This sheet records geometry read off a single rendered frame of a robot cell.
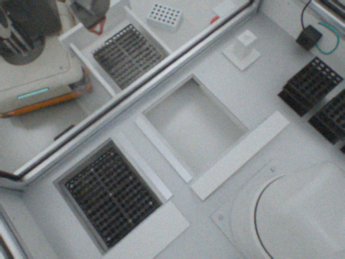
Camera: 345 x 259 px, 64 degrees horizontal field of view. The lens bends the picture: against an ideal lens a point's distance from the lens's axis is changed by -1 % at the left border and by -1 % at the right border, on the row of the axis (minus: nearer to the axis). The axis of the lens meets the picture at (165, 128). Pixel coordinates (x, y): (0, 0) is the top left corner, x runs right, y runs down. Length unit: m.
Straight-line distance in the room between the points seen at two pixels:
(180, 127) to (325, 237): 0.59
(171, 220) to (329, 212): 0.41
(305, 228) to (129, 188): 0.51
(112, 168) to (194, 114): 0.32
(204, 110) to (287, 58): 0.30
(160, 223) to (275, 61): 0.59
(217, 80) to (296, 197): 0.51
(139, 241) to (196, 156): 0.32
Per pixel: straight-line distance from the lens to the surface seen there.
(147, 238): 0.75
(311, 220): 0.45
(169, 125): 0.93
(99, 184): 0.88
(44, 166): 0.81
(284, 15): 0.99
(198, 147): 0.91
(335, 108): 0.83
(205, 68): 0.89
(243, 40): 0.86
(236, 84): 0.88
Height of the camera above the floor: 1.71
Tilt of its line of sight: 71 degrees down
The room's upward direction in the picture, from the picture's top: 8 degrees counter-clockwise
